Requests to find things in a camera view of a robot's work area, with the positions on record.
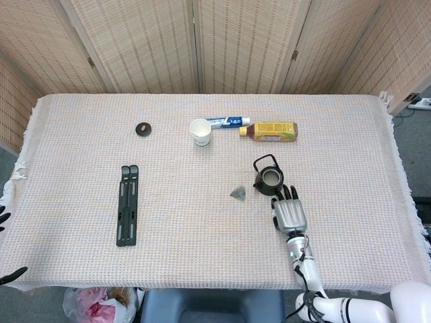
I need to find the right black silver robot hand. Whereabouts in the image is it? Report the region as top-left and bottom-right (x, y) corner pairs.
(271, 184), (309, 234)

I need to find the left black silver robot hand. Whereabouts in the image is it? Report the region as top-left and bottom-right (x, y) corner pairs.
(0, 205), (29, 286)

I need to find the grey pyramid tea bag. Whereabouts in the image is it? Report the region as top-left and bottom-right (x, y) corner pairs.
(230, 184), (246, 202)

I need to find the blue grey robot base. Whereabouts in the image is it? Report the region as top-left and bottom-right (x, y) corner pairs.
(139, 288), (286, 323)

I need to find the black cast iron teapot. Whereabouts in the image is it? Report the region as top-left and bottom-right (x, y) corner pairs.
(253, 153), (284, 196)

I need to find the yellow label tea bottle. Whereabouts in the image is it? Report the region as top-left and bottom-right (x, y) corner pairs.
(239, 121), (299, 143)

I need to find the white plastic bag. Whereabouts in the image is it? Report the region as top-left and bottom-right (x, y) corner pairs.
(63, 287), (137, 323)

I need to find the pink plastic bag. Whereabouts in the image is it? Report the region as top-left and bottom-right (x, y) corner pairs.
(77, 289), (117, 320)

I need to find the pale woven tablecloth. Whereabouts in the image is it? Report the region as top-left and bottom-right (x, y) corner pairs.
(0, 93), (431, 293)

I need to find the woven folding screen panel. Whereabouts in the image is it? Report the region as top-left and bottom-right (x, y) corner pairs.
(191, 0), (316, 95)
(0, 50), (40, 154)
(366, 0), (431, 114)
(279, 0), (405, 95)
(0, 0), (108, 95)
(60, 0), (201, 95)

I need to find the blue white toothpaste tube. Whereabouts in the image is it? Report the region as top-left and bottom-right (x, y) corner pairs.
(205, 116), (251, 131)

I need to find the white paper cup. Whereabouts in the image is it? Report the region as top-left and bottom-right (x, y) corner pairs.
(189, 118), (212, 147)

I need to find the black folded laptop stand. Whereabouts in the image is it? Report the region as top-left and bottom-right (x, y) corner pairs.
(116, 164), (139, 248)

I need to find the white power strip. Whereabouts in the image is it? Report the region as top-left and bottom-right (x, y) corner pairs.
(407, 97), (431, 110)

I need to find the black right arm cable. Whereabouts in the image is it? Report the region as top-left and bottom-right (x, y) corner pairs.
(284, 235), (327, 323)

